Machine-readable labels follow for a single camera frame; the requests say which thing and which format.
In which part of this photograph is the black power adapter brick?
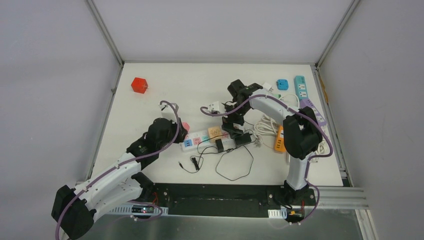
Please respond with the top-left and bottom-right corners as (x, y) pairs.
(233, 132), (252, 148)

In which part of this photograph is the orange power strip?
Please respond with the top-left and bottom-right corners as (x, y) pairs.
(273, 125), (286, 153)

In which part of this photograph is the long white power strip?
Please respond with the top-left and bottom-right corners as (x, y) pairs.
(179, 126), (236, 152)

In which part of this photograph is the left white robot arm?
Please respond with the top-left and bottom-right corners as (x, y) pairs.
(51, 117), (188, 240)

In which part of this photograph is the white charger plug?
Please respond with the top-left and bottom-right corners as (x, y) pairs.
(262, 82), (273, 93)

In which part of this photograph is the blue plug adapter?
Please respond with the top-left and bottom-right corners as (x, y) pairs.
(276, 79), (289, 91)

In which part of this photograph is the teal power strip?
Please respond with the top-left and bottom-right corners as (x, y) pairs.
(294, 75), (309, 100)

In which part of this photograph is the tan cube adapter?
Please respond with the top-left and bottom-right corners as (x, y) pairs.
(207, 126), (223, 140)

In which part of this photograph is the red cube plug adapter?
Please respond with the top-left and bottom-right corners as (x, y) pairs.
(131, 77), (149, 94)

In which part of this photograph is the white power strip cable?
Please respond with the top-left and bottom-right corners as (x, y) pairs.
(253, 94), (299, 142)

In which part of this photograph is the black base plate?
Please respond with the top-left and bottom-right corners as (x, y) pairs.
(134, 183), (316, 218)

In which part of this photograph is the small black adapter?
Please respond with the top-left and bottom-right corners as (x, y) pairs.
(215, 139), (224, 153)

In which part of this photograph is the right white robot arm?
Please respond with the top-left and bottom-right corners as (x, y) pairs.
(222, 79), (323, 205)

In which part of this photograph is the white bundled cable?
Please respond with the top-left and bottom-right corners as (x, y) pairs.
(311, 127), (332, 163)

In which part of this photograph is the purple power strip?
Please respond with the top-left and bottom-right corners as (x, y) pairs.
(299, 98), (327, 129)

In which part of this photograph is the pink adapter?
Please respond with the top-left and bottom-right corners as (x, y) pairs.
(182, 122), (190, 132)

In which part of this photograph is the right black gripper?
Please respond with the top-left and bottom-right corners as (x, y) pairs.
(221, 102), (251, 139)

